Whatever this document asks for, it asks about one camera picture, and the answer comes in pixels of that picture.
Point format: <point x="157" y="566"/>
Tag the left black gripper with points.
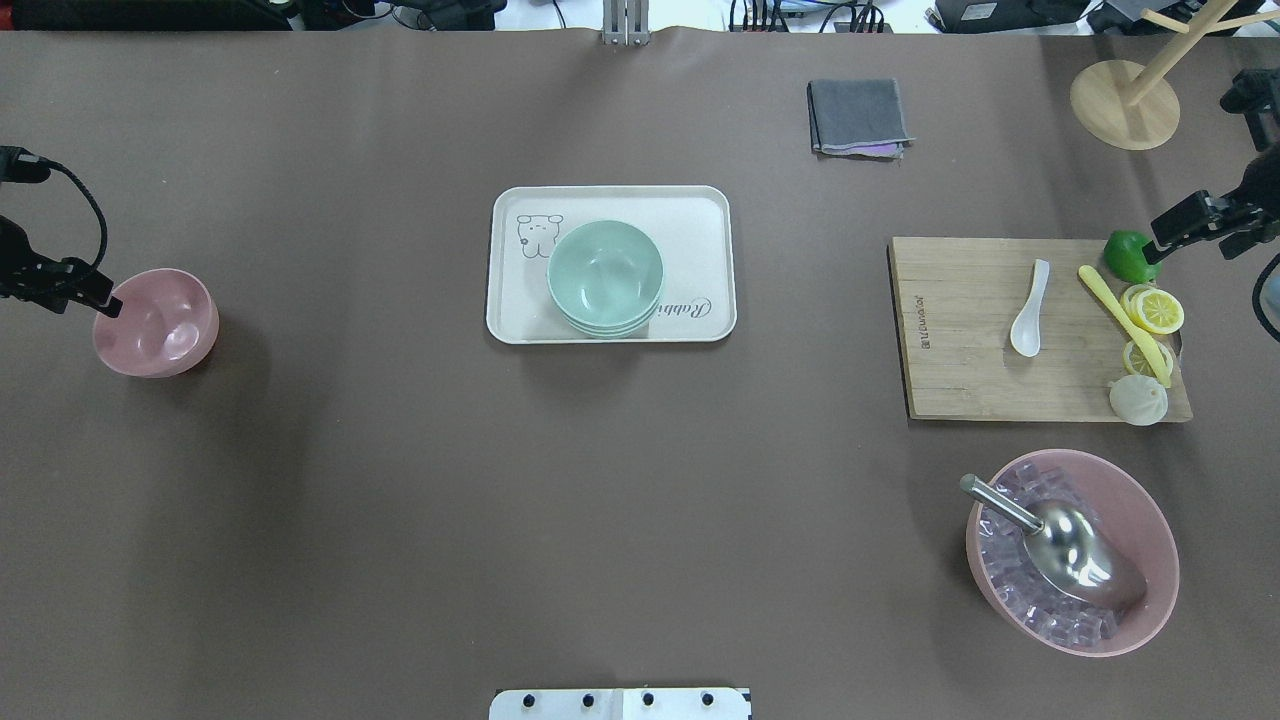
<point x="12" y="262"/>

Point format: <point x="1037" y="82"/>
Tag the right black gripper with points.
<point x="1262" y="186"/>

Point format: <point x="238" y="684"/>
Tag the small pink bowl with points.
<point x="167" y="325"/>

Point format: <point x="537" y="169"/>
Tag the white ceramic spoon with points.
<point x="1025" y="330"/>

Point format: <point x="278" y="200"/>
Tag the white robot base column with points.
<point x="623" y="703"/>

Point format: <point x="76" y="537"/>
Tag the large pink ice bowl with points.
<point x="1126" y="515"/>

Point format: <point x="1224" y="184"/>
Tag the green bowl stack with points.
<point x="606" y="278"/>

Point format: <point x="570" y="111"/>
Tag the green toy lime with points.
<point x="1124" y="256"/>

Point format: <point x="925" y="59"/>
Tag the upper lemon slice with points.
<point x="1152" y="309"/>

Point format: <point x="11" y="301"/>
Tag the lemon slice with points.
<point x="1152" y="309"/>
<point x="1135" y="362"/>

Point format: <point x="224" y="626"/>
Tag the wooden mug tree stand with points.
<point x="1132" y="106"/>

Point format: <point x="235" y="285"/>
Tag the yellow plastic knife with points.
<point x="1144" y="340"/>

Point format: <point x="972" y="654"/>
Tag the lower lemon slice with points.
<point x="1135" y="362"/>

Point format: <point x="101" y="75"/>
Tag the wooden cutting board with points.
<point x="955" y="302"/>

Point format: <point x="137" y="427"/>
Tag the grey folded cloth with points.
<point x="857" y="118"/>

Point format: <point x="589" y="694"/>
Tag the metal ice scoop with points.
<point x="1072" y="555"/>

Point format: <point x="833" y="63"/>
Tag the cream rabbit tray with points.
<point x="690" y="224"/>

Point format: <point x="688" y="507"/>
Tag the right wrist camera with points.
<point x="1254" y="94"/>

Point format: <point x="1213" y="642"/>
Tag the aluminium frame post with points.
<point x="626" y="23"/>

